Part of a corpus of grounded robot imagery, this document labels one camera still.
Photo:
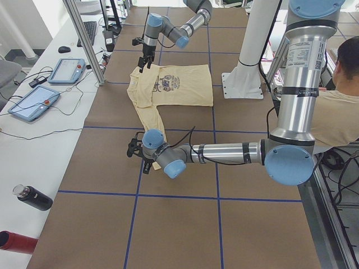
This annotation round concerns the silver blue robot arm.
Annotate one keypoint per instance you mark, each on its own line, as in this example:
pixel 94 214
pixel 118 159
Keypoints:
pixel 286 153
pixel 174 25

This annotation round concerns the far blue teach pendant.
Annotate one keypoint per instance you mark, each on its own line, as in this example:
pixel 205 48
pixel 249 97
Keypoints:
pixel 67 71

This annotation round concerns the near blue teach pendant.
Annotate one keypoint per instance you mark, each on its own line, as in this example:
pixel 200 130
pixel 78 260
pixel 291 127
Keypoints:
pixel 34 103

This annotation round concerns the cream long-sleeve graphic shirt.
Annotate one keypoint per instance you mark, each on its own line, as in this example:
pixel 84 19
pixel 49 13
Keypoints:
pixel 168 85

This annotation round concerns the black water bottle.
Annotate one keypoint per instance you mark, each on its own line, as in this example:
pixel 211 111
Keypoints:
pixel 31 196

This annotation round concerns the red cylinder bottle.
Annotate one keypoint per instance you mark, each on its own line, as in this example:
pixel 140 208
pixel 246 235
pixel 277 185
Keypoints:
pixel 17 243

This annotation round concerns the person in beige shirt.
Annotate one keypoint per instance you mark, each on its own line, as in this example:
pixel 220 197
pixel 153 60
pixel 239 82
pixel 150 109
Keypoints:
pixel 335 118

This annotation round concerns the black computer mouse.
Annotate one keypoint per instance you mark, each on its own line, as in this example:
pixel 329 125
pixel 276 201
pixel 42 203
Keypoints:
pixel 64 49

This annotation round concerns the black keyboard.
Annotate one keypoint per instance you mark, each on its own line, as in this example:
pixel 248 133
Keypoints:
pixel 91 27

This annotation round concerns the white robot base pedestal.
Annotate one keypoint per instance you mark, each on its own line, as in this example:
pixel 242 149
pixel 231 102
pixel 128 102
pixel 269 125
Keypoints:
pixel 244 81

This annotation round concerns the aluminium frame post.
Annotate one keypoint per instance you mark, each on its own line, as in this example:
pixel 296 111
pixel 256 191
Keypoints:
pixel 76 19

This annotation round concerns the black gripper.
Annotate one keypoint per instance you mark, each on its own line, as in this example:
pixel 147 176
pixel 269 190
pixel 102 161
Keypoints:
pixel 147 162
pixel 147 51

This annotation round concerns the blue teach pendant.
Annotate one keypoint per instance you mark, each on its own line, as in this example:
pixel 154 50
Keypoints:
pixel 67 71
pixel 34 103

